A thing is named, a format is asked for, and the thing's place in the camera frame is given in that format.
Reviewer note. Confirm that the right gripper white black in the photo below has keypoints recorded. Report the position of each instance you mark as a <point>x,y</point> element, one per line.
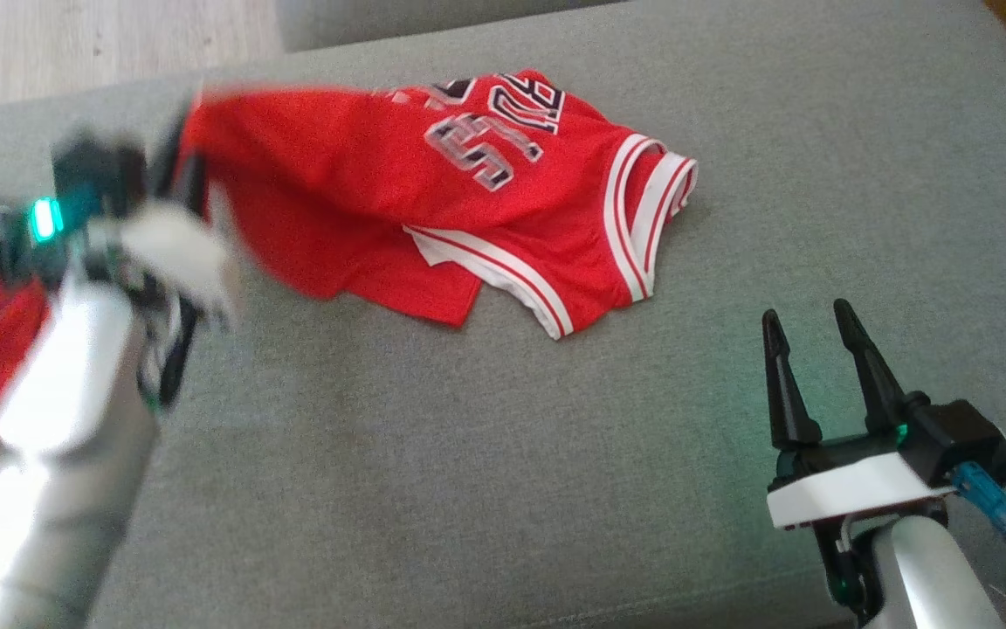
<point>852,489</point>

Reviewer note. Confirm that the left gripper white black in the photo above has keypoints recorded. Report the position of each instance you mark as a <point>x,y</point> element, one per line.
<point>171,249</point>

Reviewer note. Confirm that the red basketball jersey black numbers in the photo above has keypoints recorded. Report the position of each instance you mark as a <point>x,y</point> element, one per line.
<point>354,183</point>

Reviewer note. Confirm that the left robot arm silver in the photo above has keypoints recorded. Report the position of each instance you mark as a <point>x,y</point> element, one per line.
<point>58,454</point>

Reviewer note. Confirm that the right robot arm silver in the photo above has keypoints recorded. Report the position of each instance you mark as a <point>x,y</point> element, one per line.
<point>931,577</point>

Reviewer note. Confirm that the grey sofa seat cushion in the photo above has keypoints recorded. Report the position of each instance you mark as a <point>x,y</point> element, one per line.
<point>398,22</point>

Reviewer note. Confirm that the large grey sofa chaise cushion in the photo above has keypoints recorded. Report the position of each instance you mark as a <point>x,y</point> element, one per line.
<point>503,472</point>

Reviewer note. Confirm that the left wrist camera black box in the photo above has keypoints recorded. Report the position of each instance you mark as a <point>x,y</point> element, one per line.
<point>101,175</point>

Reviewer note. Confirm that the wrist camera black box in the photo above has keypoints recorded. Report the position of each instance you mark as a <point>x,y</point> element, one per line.
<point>101,175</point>
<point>961,441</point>

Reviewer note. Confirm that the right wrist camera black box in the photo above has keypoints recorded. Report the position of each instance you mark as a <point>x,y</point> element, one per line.
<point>961,441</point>

